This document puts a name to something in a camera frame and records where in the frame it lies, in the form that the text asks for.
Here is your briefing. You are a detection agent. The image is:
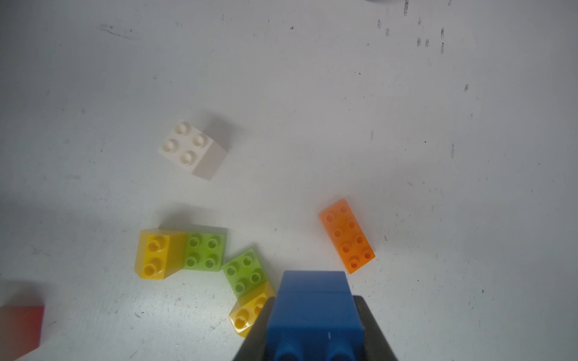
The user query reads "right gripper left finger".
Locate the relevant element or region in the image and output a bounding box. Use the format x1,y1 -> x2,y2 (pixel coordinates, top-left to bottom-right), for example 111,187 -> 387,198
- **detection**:
233,296 -> 275,361

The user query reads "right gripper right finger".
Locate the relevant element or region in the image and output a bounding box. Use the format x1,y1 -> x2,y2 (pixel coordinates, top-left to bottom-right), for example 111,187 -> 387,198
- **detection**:
353,296 -> 398,361

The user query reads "yellow lego brick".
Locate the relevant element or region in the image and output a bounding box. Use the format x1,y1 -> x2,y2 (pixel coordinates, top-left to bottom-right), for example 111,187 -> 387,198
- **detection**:
229,281 -> 275,338
135,229 -> 188,280

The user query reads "blue lego brick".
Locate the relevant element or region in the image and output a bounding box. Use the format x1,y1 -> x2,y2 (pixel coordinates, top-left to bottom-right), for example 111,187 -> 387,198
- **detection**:
266,271 -> 364,360

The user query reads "green lego plate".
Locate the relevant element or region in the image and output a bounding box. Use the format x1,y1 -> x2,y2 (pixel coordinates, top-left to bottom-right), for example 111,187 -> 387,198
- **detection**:
222,248 -> 269,299
184,225 -> 228,272

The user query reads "orange lego brick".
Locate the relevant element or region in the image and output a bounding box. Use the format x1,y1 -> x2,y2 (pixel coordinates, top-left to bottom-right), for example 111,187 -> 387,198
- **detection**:
319,199 -> 375,274

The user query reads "white lego brick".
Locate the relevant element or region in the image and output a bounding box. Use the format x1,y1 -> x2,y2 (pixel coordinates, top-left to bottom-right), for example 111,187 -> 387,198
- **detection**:
158,121 -> 227,181

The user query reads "red lego brick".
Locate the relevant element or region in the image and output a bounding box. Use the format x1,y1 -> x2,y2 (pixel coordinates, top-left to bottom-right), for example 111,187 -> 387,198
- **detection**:
1,305 -> 45,360

